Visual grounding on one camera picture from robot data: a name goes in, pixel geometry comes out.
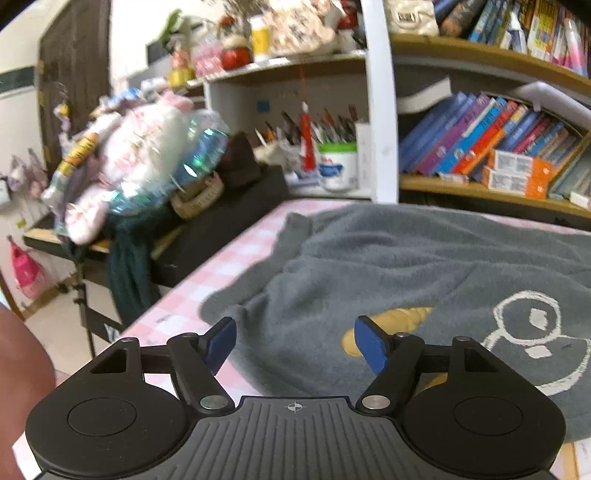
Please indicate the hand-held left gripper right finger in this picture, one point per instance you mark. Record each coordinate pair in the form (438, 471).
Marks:
(371, 344)

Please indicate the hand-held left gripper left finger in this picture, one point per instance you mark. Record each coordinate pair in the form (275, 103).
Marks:
(221, 341)

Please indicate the grey sweatshirt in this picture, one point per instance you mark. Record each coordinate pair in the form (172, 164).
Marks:
(369, 267)

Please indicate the dark green cloth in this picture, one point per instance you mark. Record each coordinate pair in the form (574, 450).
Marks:
(131, 277)

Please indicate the black case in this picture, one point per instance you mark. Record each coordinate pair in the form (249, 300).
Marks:
(221, 221)

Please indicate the black metal stand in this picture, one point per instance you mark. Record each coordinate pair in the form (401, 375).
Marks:
(85, 304)

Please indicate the woven basket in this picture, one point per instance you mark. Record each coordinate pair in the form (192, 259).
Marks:
(198, 201)

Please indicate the white bottle with green lid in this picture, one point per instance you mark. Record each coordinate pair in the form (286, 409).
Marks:
(337, 170)

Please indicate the small red white box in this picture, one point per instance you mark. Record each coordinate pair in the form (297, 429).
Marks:
(455, 177)

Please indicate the cream crumpled cloth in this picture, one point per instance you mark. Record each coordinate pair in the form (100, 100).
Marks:
(274, 154)

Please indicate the pink bag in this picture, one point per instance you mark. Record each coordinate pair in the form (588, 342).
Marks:
(30, 272)

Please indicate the reddish blurred cloth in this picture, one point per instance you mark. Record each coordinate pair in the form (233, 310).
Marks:
(23, 392)

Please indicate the red tassel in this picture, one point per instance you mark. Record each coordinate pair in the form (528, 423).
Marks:
(308, 147)

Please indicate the plastic wrapped plush bundle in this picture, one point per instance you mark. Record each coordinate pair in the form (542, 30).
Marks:
(147, 138)

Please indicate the row of colourful books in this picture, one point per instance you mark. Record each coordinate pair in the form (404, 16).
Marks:
(443, 138)

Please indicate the pens in holder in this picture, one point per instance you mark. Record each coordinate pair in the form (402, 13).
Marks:
(332, 129)

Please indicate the hanging plush toys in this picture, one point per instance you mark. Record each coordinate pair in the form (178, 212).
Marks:
(23, 173)

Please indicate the pink box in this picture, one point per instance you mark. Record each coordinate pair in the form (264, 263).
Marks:
(207, 60)

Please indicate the red round jar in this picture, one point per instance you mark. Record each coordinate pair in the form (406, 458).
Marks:
(236, 55)

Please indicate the yellow cup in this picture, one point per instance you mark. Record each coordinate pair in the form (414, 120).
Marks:
(261, 41)

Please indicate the brown door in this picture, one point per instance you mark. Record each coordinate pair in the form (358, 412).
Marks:
(78, 69)

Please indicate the green plant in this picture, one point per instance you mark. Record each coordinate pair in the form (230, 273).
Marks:
(173, 27)

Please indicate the cream floral cloth bag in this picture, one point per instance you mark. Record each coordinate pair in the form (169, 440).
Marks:
(300, 27)

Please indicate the white purse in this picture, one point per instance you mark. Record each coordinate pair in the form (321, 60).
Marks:
(411, 21)

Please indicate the row of books with pale spines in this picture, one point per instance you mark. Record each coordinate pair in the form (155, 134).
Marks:
(498, 23)

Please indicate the pink gradient bottle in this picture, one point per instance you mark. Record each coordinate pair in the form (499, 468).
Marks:
(575, 46)

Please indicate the wooden bookshelf with white frame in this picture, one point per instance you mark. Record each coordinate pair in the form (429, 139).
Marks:
(381, 115)

